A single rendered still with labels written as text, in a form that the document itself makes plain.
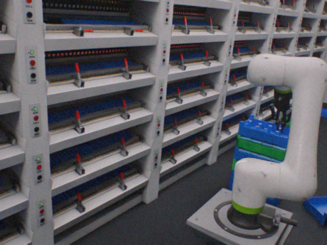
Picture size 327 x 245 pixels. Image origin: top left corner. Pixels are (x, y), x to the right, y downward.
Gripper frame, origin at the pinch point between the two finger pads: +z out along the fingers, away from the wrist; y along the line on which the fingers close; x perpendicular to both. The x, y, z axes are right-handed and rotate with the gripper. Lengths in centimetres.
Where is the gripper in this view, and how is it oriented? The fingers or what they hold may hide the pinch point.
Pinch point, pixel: (280, 125)
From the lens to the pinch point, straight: 193.9
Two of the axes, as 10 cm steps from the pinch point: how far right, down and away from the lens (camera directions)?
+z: 1.7, 7.5, 6.4
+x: 5.4, -6.1, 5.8
